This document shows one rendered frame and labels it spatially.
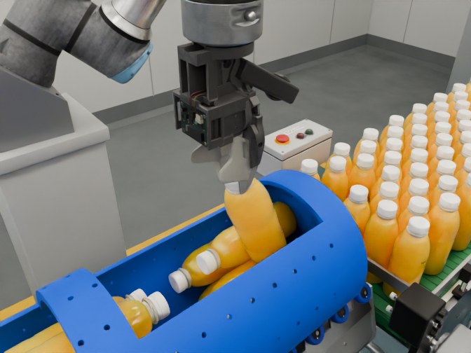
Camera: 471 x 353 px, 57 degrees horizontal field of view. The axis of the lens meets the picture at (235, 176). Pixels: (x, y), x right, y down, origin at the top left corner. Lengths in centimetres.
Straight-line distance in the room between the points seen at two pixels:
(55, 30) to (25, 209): 48
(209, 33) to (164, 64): 339
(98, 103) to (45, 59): 245
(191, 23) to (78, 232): 103
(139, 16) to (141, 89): 264
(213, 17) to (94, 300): 37
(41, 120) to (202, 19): 83
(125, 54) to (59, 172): 37
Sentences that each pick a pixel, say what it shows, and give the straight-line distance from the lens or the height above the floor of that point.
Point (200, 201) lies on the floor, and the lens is 275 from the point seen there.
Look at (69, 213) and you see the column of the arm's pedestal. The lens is 137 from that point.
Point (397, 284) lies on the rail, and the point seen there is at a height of 97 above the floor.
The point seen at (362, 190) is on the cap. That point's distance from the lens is 99.
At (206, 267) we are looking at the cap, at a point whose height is 112.
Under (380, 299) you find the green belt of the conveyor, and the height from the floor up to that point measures 90.
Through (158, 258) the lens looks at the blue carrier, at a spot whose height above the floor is 109.
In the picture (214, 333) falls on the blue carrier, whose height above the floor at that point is 118.
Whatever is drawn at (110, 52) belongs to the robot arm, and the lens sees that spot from 122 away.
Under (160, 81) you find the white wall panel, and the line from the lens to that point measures 388.
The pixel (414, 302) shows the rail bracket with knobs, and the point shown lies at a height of 100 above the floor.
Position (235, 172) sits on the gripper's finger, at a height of 136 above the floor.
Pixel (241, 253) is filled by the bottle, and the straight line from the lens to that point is 77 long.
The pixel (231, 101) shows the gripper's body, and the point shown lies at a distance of 50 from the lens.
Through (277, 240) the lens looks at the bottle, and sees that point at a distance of 71.
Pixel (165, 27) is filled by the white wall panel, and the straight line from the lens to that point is 379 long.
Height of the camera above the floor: 167
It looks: 34 degrees down
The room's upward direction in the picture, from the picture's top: straight up
